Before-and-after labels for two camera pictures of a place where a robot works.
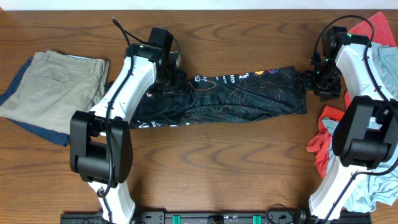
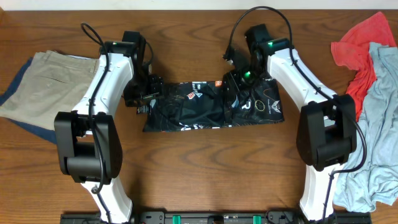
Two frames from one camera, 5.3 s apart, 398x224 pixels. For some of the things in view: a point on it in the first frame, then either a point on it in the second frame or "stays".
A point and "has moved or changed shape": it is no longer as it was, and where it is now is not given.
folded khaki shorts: x=55 y=86 stays
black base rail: x=218 y=217 stays
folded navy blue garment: x=58 y=138 stays
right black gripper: x=327 y=94 → x=235 y=82
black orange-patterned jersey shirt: x=271 y=92 has moved or changed shape
